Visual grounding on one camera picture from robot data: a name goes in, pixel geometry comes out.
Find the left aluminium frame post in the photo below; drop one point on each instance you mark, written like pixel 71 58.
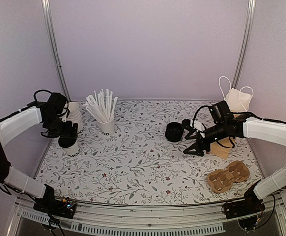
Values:
pixel 52 40

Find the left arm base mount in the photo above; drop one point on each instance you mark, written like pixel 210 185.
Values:
pixel 55 209

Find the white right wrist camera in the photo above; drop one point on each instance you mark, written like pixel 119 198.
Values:
pixel 194 125

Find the aluminium front rail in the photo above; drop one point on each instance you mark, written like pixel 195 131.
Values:
pixel 95 219

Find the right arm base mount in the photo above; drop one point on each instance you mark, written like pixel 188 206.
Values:
pixel 249 205

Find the stack of white paper cups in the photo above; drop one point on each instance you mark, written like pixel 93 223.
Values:
pixel 74 115

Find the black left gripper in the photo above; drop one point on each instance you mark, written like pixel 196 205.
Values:
pixel 67 131

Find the brown cardboard cup carrier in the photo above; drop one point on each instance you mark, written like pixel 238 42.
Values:
pixel 222 180

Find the floral tablecloth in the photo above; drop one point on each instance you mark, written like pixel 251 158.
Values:
pixel 137 165

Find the black cup lid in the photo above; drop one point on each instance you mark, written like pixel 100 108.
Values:
pixel 66 142

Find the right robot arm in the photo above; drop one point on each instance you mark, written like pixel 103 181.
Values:
pixel 241 125

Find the white paper coffee cup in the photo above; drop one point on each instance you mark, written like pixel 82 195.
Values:
pixel 72 151

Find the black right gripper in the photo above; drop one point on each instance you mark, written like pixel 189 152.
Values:
pixel 199 140

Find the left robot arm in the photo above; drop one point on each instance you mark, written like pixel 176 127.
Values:
pixel 50 115

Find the stack of black cup lids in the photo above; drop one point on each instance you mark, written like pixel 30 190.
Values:
pixel 174 132

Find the bundle of wrapped white straws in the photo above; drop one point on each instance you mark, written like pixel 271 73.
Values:
pixel 101 105

